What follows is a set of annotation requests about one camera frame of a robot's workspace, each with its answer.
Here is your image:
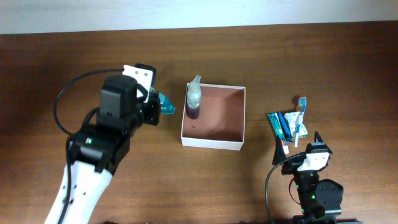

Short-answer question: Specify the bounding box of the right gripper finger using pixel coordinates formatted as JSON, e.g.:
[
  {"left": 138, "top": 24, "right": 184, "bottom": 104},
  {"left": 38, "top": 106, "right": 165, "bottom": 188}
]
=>
[
  {"left": 314, "top": 131, "right": 323, "bottom": 142},
  {"left": 272, "top": 136, "right": 286, "bottom": 166}
]

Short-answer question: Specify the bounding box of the blue white toothbrush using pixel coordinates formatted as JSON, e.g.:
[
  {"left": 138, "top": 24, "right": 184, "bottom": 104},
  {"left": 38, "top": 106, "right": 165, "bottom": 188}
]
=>
[{"left": 294, "top": 96, "right": 307, "bottom": 147}]

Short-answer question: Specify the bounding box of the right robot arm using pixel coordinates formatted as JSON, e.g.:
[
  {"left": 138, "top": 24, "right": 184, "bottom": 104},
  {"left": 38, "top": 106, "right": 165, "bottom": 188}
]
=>
[{"left": 272, "top": 132, "right": 344, "bottom": 224}]

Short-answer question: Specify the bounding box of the white crumpled sachet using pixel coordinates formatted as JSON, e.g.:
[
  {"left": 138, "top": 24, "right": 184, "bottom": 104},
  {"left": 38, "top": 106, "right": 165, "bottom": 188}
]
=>
[{"left": 284, "top": 111, "right": 308, "bottom": 139}]

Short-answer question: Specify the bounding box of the white cardboard box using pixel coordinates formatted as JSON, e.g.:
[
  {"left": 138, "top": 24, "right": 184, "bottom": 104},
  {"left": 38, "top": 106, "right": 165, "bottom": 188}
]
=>
[{"left": 180, "top": 83, "right": 246, "bottom": 151}]

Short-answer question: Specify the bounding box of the green toothpaste tube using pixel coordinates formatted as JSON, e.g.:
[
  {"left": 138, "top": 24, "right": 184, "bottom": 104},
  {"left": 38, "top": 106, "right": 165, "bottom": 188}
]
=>
[{"left": 267, "top": 113, "right": 289, "bottom": 154}]

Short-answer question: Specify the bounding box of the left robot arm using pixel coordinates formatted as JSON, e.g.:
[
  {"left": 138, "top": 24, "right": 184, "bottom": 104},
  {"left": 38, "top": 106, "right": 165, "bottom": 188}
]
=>
[{"left": 45, "top": 63, "right": 160, "bottom": 223}]

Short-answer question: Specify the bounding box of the clear spray bottle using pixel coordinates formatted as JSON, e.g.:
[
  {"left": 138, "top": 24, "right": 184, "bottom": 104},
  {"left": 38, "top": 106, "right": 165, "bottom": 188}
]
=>
[{"left": 186, "top": 75, "right": 201, "bottom": 119}]

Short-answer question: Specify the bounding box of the teal mouthwash bottle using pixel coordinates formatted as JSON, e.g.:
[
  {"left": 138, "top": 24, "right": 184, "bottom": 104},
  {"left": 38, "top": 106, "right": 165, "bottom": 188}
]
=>
[{"left": 159, "top": 92, "right": 175, "bottom": 115}]

